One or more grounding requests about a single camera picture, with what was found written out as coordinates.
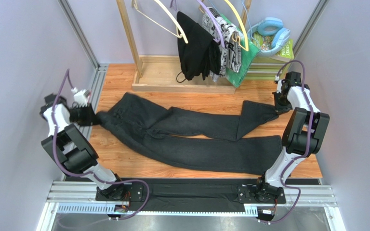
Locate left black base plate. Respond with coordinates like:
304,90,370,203
95,182,145,202

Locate green book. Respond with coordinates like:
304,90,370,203
253,32,294,62

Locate yellow plastic hanger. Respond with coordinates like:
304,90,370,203
222,0,249,52

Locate green tote bag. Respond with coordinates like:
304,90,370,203
220,14,259,88

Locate purple plastic hanger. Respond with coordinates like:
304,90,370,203
170,0,225,50

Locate black hanging garment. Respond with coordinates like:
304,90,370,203
176,12,221,81

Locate cream plastic hanger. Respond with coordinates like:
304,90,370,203
131,0,189,44

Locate green wooden drawer box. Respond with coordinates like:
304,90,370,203
240,55,294,80

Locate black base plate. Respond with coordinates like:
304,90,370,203
237,185,286,204
95,182,145,202

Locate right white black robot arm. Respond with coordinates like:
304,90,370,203
254,71,330,202

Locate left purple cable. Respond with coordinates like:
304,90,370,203
51,68,151,221

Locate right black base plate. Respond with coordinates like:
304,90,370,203
237,185,286,204

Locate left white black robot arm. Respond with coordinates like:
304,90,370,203
40,93,127,201

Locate light blue headphones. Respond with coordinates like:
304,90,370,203
247,17,291,57

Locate black denim trousers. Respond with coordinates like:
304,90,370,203
97,93,282,175

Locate wooden clothes rack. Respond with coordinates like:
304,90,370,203
116,0,236,94

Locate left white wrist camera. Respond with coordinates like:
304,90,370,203
71,87,91,107

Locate aluminium frame rail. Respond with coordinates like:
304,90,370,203
47,179,338,207

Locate black white patterned garment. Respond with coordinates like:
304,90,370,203
202,7,241,82

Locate black cloth strip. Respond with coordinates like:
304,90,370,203
65,178,320,213

